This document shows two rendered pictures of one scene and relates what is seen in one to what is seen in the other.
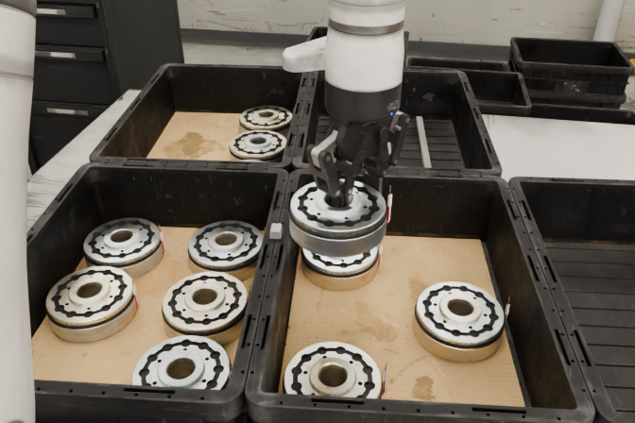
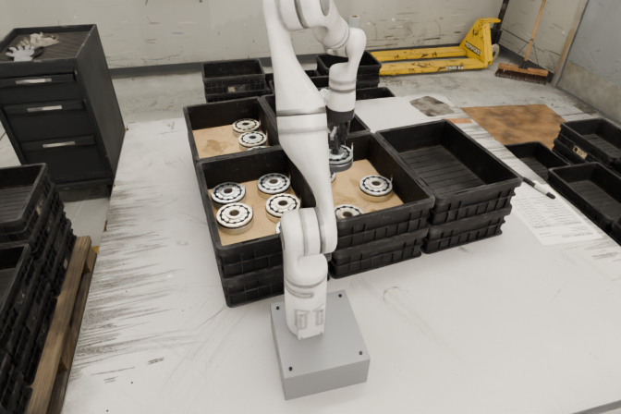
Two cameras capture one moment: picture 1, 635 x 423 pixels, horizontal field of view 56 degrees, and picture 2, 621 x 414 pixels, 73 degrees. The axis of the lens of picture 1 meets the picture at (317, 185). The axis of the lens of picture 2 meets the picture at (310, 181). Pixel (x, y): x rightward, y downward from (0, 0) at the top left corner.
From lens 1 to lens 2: 65 cm
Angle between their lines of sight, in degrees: 20
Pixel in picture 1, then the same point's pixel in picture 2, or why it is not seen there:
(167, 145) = (202, 149)
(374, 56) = (349, 98)
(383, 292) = (342, 187)
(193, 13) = not seen: hidden behind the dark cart
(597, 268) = (411, 160)
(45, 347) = (227, 239)
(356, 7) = (344, 83)
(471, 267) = (368, 170)
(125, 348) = (260, 230)
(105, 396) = not seen: hidden behind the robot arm
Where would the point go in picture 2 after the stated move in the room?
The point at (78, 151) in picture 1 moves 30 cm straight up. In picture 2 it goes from (129, 164) to (109, 93)
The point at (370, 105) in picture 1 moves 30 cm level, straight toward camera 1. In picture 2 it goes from (348, 115) to (402, 178)
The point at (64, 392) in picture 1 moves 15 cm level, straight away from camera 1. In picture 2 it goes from (276, 237) to (230, 213)
